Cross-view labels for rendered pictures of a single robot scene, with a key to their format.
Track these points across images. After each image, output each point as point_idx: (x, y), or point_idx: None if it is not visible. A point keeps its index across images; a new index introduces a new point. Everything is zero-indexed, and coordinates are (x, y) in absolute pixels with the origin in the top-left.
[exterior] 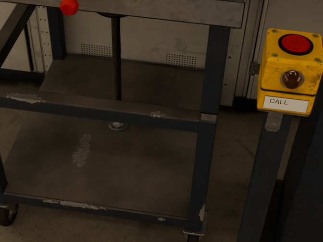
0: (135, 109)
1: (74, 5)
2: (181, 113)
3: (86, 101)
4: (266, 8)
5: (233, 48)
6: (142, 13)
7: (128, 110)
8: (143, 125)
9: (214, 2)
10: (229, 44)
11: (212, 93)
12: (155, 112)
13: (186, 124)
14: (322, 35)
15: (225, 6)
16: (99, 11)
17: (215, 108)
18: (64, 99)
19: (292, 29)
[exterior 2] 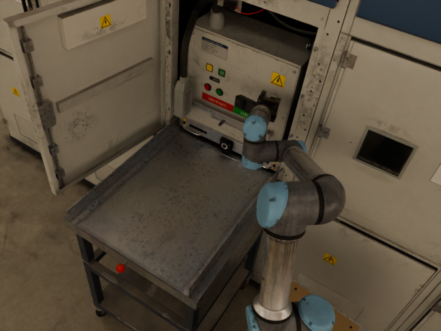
0: (156, 307)
1: (121, 270)
2: (178, 319)
3: (136, 291)
4: None
5: (263, 257)
6: (154, 282)
7: (153, 307)
8: (159, 316)
9: (184, 295)
10: (260, 255)
11: (188, 322)
12: (165, 313)
13: (178, 326)
14: (312, 276)
15: (188, 299)
16: (136, 272)
17: (190, 328)
18: (126, 286)
19: (295, 264)
